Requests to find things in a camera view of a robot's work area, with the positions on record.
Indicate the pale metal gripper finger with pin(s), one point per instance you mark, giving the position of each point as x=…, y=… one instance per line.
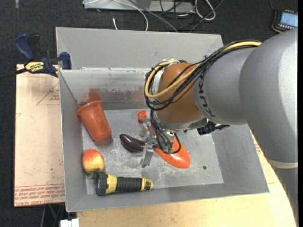
x=148, y=157
x=144, y=130

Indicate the purple toy eggplant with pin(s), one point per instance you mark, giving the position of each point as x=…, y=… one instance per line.
x=131, y=143

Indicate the grey metal bin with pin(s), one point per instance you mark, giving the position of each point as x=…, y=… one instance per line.
x=123, y=164

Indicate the orange oval plastic thing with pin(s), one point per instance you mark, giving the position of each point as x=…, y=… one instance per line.
x=178, y=159

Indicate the yellow and black flashlight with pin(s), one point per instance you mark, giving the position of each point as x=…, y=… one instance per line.
x=123, y=184

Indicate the orange plastic cup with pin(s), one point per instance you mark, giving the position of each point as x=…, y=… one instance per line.
x=95, y=122

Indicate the red and yellow toy peach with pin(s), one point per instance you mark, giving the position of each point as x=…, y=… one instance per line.
x=92, y=161

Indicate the black cylinder on white bracket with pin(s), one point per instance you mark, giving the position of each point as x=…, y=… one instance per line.
x=208, y=128

